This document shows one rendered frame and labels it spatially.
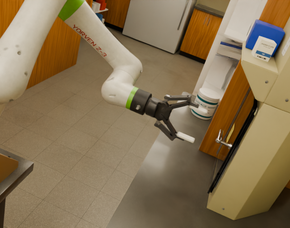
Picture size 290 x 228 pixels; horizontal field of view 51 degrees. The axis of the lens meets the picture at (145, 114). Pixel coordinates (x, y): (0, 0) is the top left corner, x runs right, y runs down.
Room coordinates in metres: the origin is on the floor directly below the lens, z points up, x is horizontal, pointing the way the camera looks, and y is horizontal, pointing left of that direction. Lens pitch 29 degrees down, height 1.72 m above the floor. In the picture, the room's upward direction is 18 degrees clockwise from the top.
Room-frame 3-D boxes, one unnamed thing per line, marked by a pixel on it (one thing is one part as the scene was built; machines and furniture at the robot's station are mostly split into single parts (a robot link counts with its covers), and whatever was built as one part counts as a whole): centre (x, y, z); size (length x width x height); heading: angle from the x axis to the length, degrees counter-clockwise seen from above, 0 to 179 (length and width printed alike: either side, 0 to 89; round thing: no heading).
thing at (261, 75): (1.05, -0.30, 1.46); 0.32 x 0.12 x 0.10; 171
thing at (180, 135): (1.02, -0.18, 1.13); 0.07 x 0.03 x 0.01; 81
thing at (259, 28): (1.13, -0.32, 1.55); 0.10 x 0.10 x 0.09; 81
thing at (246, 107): (1.04, -0.35, 1.19); 0.30 x 0.01 x 0.40; 169
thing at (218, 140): (0.98, -0.30, 1.20); 0.10 x 0.05 x 0.03; 169
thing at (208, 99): (1.66, -0.32, 1.01); 0.13 x 0.13 x 0.15
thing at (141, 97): (1.05, 0.03, 1.20); 0.12 x 0.06 x 0.09; 171
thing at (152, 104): (1.04, -0.05, 1.20); 0.09 x 0.07 x 0.08; 81
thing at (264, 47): (1.01, -0.30, 1.54); 0.05 x 0.05 x 0.06; 89
